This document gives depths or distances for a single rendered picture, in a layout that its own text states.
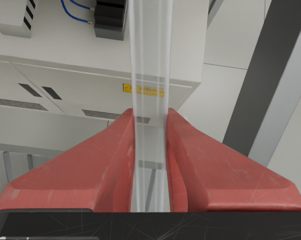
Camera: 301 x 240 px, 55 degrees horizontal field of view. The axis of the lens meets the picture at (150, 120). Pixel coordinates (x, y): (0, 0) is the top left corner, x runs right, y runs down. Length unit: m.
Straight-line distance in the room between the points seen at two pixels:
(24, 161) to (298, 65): 0.23
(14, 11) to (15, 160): 0.31
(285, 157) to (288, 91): 1.06
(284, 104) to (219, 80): 1.01
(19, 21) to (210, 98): 0.84
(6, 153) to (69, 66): 0.29
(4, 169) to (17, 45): 0.31
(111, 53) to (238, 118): 0.32
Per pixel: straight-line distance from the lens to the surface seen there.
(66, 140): 1.14
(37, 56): 0.55
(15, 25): 0.53
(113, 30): 0.51
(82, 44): 0.54
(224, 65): 1.25
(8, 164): 0.29
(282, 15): 0.23
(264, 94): 0.23
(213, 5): 0.68
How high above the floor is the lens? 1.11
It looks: 79 degrees down
